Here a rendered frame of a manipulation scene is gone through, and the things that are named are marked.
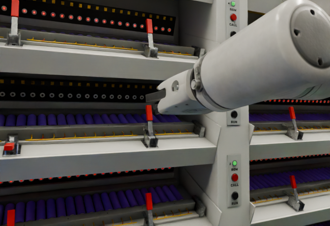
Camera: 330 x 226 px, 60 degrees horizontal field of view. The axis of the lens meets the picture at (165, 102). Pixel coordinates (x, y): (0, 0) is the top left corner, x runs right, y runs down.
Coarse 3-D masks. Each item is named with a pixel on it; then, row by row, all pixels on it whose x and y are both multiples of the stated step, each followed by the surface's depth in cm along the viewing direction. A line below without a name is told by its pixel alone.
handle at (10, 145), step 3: (9, 138) 50; (12, 138) 50; (9, 141) 50; (12, 141) 51; (6, 144) 45; (9, 144) 45; (12, 144) 45; (6, 147) 44; (9, 147) 44; (12, 147) 45; (6, 150) 44
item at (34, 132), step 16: (0, 128) 54; (16, 128) 55; (32, 128) 56; (48, 128) 57; (64, 128) 59; (80, 128) 60; (96, 128) 62; (112, 128) 63; (128, 128) 65; (160, 128) 68; (176, 128) 70; (192, 128) 72
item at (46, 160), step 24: (192, 120) 73; (48, 144) 56; (72, 144) 57; (96, 144) 59; (120, 144) 60; (168, 144) 64; (192, 144) 66; (216, 144) 67; (0, 168) 49; (24, 168) 51; (48, 168) 52; (72, 168) 54; (96, 168) 56; (120, 168) 58; (144, 168) 61
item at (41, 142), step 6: (96, 138) 60; (102, 138) 61; (108, 138) 61; (114, 138) 62; (120, 138) 62; (126, 138) 63; (132, 138) 63; (138, 138) 64; (162, 138) 66; (168, 138) 67; (174, 138) 67; (180, 138) 68; (0, 144) 53; (24, 144) 54; (30, 144) 55
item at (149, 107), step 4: (148, 108) 63; (148, 112) 63; (148, 116) 63; (152, 116) 63; (148, 120) 63; (148, 124) 62; (148, 128) 62; (152, 128) 62; (148, 132) 62; (152, 132) 62; (152, 136) 62
